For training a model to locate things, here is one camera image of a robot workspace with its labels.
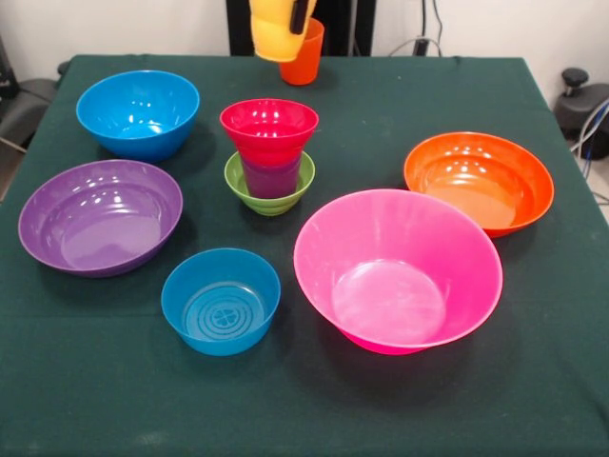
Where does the dark green tablecloth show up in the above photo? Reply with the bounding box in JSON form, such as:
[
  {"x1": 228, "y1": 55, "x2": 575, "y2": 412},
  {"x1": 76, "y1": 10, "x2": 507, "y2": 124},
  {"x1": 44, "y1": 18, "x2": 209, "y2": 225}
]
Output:
[{"x1": 0, "y1": 53, "x2": 609, "y2": 457}]

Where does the grey and blue cable bundle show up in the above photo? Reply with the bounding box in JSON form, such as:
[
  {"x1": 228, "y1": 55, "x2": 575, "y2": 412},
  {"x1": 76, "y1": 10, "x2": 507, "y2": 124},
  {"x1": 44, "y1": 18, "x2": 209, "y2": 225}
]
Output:
[{"x1": 569, "y1": 97, "x2": 609, "y2": 166}]

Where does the small blue plastic bowl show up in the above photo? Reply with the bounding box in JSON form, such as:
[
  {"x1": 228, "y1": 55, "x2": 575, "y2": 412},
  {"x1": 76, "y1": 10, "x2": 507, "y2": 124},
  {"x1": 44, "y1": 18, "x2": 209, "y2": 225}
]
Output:
[{"x1": 160, "y1": 247, "x2": 283, "y2": 357}]

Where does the purple plastic cup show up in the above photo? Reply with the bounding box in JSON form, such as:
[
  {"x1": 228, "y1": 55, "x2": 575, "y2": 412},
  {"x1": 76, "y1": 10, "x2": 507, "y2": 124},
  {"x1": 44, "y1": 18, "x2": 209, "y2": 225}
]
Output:
[{"x1": 241, "y1": 155, "x2": 304, "y2": 200}]

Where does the green plastic bowl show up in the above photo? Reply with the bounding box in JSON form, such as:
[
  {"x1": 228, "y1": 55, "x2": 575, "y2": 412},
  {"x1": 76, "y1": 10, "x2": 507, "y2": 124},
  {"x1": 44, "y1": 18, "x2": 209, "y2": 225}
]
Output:
[{"x1": 224, "y1": 149, "x2": 316, "y2": 218}]

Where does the white cable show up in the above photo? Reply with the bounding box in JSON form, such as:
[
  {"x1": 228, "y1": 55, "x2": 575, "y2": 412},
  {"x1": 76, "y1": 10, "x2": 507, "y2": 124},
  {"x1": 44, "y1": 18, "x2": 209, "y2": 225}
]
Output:
[{"x1": 387, "y1": 36, "x2": 419, "y2": 57}]

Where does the black cable with plug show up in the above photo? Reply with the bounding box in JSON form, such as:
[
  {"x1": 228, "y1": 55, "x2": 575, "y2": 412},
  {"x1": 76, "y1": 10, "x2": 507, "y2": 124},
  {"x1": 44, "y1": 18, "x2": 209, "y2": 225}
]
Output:
[{"x1": 412, "y1": 0, "x2": 444, "y2": 58}]

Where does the yellow plastic cup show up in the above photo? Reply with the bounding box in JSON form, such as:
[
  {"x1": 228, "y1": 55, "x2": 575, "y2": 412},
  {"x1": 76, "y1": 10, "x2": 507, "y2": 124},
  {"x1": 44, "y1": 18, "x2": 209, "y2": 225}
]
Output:
[{"x1": 249, "y1": 0, "x2": 319, "y2": 64}]

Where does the large blue plastic bowl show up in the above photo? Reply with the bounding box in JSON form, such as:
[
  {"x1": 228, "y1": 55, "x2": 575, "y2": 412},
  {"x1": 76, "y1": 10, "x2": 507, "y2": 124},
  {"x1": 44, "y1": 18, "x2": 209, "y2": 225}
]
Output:
[{"x1": 75, "y1": 70, "x2": 201, "y2": 164}]

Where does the pink plastic bowl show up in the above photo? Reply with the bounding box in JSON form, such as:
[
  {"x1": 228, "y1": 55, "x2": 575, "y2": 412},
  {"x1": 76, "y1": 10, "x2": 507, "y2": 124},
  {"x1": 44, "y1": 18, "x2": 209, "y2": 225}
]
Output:
[{"x1": 293, "y1": 189, "x2": 504, "y2": 356}]

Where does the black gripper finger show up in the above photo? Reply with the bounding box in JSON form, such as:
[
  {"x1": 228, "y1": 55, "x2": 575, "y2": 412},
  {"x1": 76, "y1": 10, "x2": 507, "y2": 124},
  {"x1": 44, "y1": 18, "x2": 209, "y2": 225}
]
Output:
[{"x1": 289, "y1": 0, "x2": 311, "y2": 36}]

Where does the orange plastic bowl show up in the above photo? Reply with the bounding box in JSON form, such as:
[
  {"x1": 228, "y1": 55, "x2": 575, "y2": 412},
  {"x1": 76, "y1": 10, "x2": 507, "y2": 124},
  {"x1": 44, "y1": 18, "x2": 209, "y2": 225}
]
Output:
[{"x1": 403, "y1": 131, "x2": 556, "y2": 240}]

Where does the orange plastic cup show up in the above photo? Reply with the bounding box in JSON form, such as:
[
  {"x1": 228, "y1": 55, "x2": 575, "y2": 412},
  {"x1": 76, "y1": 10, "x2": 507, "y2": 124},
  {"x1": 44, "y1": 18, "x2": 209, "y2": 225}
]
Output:
[{"x1": 279, "y1": 17, "x2": 326, "y2": 87}]

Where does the purple plastic bowl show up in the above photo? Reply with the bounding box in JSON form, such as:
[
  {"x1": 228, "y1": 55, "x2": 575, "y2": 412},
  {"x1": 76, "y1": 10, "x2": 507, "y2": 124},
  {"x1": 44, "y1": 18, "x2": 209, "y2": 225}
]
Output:
[{"x1": 17, "y1": 159, "x2": 185, "y2": 279}]

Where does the red plastic bowl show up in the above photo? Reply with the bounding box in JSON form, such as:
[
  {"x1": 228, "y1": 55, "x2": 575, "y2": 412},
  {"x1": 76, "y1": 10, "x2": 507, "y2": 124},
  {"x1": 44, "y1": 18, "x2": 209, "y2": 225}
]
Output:
[{"x1": 219, "y1": 98, "x2": 320, "y2": 168}]

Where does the black chair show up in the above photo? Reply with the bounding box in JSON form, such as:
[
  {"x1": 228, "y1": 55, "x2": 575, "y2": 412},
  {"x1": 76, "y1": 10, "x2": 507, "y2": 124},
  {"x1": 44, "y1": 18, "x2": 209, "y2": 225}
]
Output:
[{"x1": 0, "y1": 35, "x2": 71, "y2": 153}]

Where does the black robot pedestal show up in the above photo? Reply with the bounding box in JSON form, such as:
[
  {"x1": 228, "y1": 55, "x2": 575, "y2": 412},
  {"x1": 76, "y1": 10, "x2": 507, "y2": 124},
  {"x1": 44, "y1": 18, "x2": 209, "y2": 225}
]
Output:
[{"x1": 227, "y1": 0, "x2": 377, "y2": 57}]

